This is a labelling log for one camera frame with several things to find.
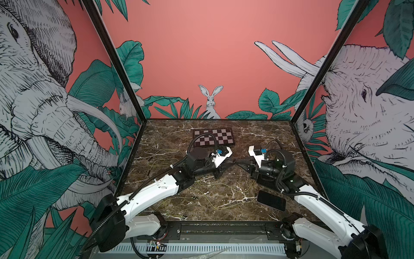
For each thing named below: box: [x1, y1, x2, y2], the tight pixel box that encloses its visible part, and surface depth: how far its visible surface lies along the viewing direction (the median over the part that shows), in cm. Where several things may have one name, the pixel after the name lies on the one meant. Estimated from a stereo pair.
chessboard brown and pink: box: [192, 127, 236, 148], surface depth 109 cm
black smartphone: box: [233, 159, 255, 174], surface depth 67 cm
